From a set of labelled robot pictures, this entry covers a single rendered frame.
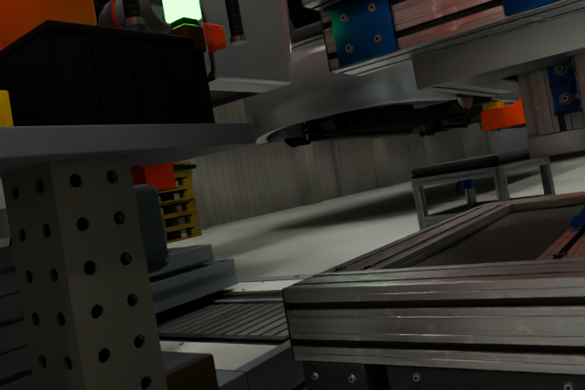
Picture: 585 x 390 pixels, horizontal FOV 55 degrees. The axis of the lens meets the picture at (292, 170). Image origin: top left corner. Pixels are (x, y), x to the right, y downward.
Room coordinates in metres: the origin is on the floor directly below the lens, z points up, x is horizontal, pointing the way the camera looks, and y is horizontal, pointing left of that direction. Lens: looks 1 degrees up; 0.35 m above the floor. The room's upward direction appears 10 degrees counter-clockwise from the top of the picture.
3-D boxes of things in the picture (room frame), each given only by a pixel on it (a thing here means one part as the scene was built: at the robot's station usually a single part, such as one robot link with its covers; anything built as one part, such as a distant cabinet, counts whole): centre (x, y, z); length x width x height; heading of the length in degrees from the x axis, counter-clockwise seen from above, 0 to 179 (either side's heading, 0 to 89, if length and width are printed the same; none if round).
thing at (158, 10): (1.44, 0.31, 0.85); 0.21 x 0.14 x 0.14; 54
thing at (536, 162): (2.10, -0.69, 0.17); 0.43 x 0.36 x 0.34; 134
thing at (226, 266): (1.58, 0.51, 0.13); 0.50 x 0.36 x 0.10; 144
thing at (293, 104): (5.93, -1.64, 1.49); 4.95 x 1.86 x 1.59; 144
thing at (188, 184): (5.70, 1.66, 0.40); 1.12 x 0.76 x 0.79; 145
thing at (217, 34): (1.74, 0.19, 0.85); 0.09 x 0.08 x 0.07; 144
